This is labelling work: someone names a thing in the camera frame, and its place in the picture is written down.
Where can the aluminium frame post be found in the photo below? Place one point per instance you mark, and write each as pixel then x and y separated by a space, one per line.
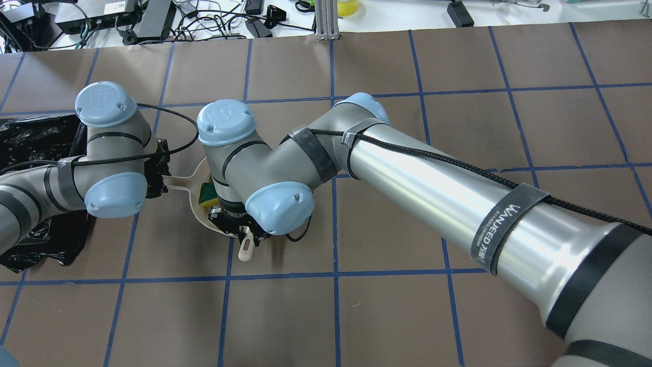
pixel 326 17

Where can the black power adapter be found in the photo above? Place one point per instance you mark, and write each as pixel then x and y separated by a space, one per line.
pixel 459 15

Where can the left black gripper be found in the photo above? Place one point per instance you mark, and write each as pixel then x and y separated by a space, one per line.
pixel 159 171

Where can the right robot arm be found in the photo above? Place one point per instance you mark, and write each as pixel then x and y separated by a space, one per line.
pixel 588 273

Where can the bin with black bag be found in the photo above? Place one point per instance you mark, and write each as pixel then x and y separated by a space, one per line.
pixel 36 222

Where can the green yellow sponge piece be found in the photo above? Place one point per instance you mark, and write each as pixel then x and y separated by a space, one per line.
pixel 208 196

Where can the beige plastic dustpan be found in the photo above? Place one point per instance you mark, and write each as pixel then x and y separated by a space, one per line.
pixel 192 185

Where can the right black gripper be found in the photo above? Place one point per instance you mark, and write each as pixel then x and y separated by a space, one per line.
pixel 232 209

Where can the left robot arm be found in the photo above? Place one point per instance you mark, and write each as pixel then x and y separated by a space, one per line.
pixel 108 181

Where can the beige hand brush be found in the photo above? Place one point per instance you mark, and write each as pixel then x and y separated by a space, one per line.
pixel 246 242

